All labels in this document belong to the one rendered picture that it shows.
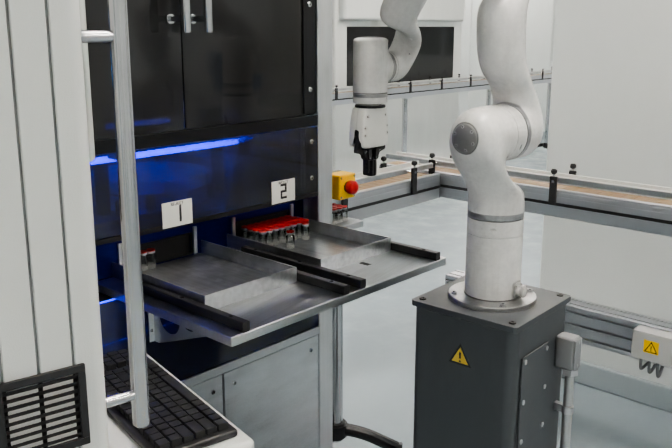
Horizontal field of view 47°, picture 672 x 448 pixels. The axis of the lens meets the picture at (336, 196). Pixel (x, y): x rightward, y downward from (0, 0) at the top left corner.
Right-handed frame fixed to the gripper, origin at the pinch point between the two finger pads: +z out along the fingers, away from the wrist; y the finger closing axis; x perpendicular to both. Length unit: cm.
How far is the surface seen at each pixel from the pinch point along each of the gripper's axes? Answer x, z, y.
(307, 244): -16.8, 22.1, 5.3
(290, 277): 2.8, 20.5, 30.4
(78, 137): 33, -21, 96
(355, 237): -9.1, 20.9, -5.1
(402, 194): -35, 22, -58
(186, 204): -23.0, 6.4, 38.9
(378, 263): 7.3, 22.2, 5.0
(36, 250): 32, -7, 102
